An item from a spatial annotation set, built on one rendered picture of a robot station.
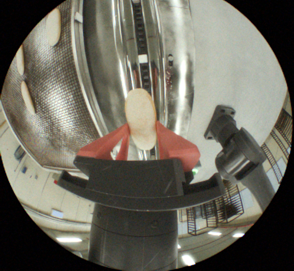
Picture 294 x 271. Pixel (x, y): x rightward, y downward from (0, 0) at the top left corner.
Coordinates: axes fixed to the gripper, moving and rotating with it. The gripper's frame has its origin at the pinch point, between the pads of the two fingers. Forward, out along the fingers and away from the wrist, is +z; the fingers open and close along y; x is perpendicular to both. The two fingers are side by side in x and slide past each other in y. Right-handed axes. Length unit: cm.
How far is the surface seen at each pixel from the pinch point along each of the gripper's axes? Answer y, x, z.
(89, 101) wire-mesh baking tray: 8.6, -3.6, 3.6
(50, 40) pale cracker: 14.0, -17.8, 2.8
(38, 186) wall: 371, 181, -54
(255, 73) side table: -37.3, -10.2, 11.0
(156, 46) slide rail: -3.1, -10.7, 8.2
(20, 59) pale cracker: 26.4, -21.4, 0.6
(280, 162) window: -439, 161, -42
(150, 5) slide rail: -3.2, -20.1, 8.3
